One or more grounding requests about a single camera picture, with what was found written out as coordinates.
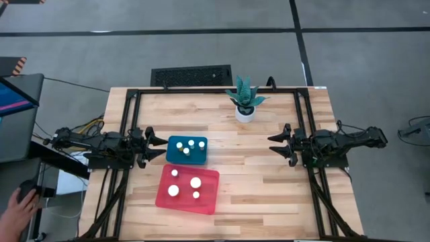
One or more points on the black aluminium table frame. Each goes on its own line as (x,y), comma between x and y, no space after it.
(218,90)

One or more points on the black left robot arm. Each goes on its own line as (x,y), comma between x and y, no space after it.
(100,141)

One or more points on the hazard striped black panel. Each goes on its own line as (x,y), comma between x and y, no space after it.
(18,65)

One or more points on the hazard striped black strip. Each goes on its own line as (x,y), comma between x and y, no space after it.
(23,1)

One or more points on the large pink pill bottle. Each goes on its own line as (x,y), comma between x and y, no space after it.
(195,182)

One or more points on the grey tripod stand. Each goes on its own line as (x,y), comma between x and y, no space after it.
(416,129)

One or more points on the white table label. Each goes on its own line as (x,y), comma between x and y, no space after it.
(320,87)

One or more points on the small yellow pill bottle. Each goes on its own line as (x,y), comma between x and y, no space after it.
(174,172)

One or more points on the white plant pot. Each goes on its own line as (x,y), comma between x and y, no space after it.
(244,116)

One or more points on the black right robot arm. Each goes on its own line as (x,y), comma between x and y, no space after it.
(336,141)

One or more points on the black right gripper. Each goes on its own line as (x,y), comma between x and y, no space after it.
(301,144)

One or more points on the green striped leafy plant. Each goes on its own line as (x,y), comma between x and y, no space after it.
(246,94)

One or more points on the monitor with blue screen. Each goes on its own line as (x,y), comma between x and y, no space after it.
(13,97)

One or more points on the black floor vent grate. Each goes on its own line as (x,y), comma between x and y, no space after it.
(191,76)

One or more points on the black computer mouse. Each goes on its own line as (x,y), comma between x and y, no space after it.
(27,185)

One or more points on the person's hand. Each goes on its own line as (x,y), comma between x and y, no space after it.
(16,215)

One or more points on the large amber pill bottle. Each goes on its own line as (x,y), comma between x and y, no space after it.
(173,190)

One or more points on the slim yellow pill bottle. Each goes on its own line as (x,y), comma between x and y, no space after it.
(196,194)

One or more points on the blue plastic bin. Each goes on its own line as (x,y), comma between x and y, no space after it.
(173,158)

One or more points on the pink translucent plastic bin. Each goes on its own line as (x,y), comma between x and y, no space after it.
(205,198)

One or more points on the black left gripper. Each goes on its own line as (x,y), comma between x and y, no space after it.
(137,144)

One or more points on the white-capped pill bottle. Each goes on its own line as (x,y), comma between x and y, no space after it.
(179,146)
(186,151)

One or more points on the grey side desk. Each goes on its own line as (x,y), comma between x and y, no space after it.
(6,174)

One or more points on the white box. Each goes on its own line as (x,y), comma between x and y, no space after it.
(69,183)

